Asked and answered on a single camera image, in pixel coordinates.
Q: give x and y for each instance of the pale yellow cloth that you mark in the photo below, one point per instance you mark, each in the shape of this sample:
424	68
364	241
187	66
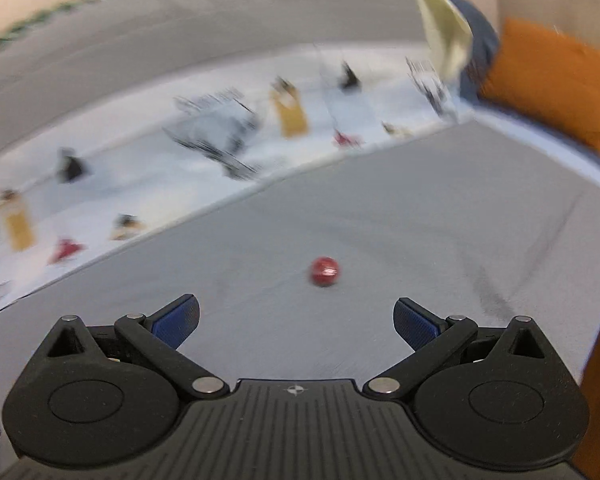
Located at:
445	30

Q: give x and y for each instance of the dark blue cushion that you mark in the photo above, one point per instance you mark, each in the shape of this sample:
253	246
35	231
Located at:
480	35

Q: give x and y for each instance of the printed deer and lamp cloth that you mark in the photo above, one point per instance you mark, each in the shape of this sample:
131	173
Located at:
155	175

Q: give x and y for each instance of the grey bed sheet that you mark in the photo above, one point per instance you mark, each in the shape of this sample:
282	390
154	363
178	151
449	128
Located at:
430	210

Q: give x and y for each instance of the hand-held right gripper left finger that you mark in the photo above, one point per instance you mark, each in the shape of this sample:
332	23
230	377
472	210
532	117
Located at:
172	322

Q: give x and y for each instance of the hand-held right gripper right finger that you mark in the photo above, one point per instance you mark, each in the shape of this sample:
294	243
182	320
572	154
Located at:
417	322

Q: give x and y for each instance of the orange pillow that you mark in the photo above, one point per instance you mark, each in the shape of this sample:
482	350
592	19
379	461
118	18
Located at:
550	80

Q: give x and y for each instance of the small dark red fruit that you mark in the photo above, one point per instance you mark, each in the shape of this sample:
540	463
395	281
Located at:
324	271

